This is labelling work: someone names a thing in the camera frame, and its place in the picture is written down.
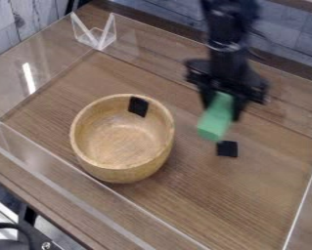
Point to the clear acrylic enclosure wall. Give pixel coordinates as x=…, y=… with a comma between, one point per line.
x=205, y=202

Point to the clear acrylic corner bracket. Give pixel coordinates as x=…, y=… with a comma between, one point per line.
x=94, y=37

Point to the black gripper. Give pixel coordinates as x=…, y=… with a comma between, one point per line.
x=225, y=72

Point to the wooden bowl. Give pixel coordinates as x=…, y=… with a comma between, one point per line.
x=122, y=148

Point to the black square pad in bowl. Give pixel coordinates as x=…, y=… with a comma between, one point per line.
x=138, y=106

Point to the black square pad on table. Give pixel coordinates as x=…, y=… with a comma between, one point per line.
x=227, y=148

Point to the black metal table frame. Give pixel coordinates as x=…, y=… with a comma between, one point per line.
x=19, y=235

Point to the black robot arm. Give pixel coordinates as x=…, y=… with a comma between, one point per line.
x=229, y=20

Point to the green rectangular stick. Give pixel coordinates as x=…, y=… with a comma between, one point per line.
x=216, y=118

